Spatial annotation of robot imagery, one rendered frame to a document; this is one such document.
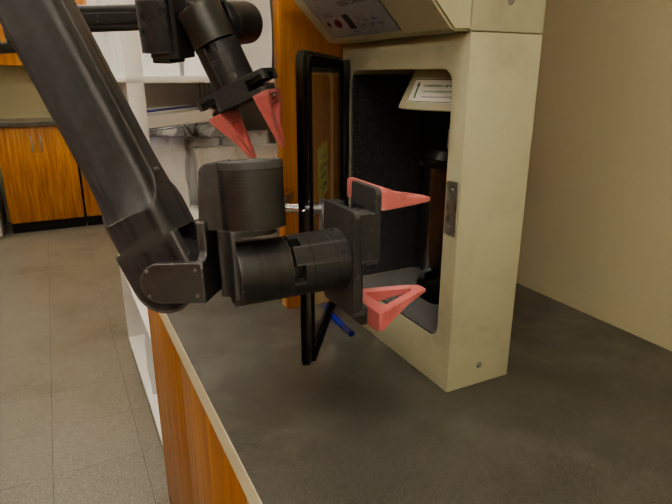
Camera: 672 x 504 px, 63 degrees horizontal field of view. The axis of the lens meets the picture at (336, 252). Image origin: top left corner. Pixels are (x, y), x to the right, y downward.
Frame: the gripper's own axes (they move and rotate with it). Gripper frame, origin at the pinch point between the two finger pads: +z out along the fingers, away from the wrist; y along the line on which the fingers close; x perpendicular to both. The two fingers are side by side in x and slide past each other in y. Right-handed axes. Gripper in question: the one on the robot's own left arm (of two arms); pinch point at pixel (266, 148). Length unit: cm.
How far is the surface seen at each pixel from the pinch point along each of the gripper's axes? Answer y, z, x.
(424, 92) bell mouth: -21.9, 2.4, -6.8
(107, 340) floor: 186, 56, -169
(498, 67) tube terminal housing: -31.2, 3.2, 1.5
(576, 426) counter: -24, 47, 10
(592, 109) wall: -47, 18, -35
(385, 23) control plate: -20.8, -7.6, -3.0
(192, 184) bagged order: 67, 0, -107
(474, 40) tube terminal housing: -29.6, -0.9, 3.8
